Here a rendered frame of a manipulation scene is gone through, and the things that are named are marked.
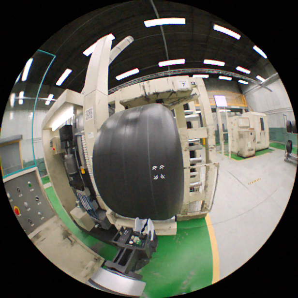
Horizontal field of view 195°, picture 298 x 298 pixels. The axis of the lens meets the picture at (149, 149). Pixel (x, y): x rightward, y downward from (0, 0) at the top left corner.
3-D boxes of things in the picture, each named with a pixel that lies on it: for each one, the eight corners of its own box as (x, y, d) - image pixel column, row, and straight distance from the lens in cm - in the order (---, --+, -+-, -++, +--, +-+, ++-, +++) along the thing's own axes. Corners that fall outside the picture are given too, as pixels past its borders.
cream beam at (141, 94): (118, 103, 78) (117, 89, 85) (130, 111, 99) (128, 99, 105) (193, 89, 76) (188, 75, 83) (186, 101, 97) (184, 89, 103)
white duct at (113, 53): (74, 102, 135) (125, 36, 169) (81, 104, 141) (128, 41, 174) (78, 105, 124) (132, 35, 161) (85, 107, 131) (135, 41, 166)
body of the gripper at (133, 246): (152, 228, 22) (136, 277, 18) (155, 245, 30) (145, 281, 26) (121, 223, 25) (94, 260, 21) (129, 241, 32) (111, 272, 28)
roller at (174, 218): (113, 211, 58) (117, 208, 61) (114, 217, 60) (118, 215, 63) (176, 216, 48) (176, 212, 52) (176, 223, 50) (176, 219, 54)
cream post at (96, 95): (132, 250, 143) (96, 40, 134) (135, 243, 147) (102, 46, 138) (142, 252, 140) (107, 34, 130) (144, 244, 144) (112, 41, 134)
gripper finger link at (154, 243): (159, 230, 30) (155, 255, 25) (159, 232, 31) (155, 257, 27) (143, 228, 31) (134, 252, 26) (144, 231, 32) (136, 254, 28)
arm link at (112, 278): (144, 294, 27) (100, 280, 30) (149, 281, 27) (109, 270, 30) (133, 296, 18) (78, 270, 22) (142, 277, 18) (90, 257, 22)
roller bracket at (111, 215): (111, 224, 63) (105, 213, 56) (132, 190, 87) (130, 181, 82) (115, 225, 61) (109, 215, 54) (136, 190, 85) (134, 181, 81)
